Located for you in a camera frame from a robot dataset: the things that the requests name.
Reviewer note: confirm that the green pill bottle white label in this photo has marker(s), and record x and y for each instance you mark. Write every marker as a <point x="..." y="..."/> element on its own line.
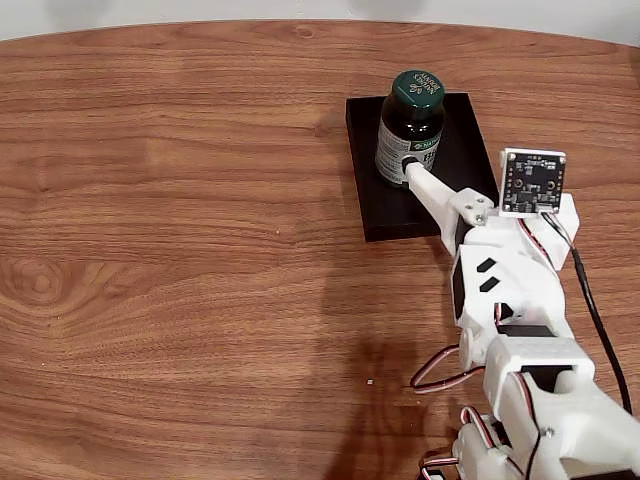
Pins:
<point x="417" y="90"/>

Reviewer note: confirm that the shallow black cardboard box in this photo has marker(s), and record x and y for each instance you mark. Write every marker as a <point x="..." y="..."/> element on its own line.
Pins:
<point x="370" y="210"/>

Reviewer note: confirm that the bare camera circuit board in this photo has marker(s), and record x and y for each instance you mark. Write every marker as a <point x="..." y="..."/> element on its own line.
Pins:
<point x="532" y="182"/>

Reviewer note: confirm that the white printed camera mount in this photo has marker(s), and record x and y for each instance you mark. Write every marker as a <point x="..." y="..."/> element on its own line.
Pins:
<point x="565" y="225"/>

